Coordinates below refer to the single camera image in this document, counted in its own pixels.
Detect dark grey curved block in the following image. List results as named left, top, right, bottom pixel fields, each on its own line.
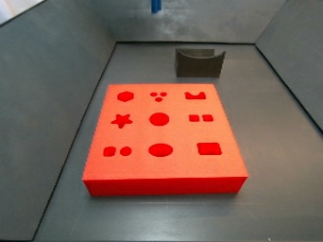
left=175, top=48, right=226, bottom=78

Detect red shape-sorting board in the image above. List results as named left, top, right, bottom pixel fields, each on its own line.
left=82, top=84, right=249, bottom=197

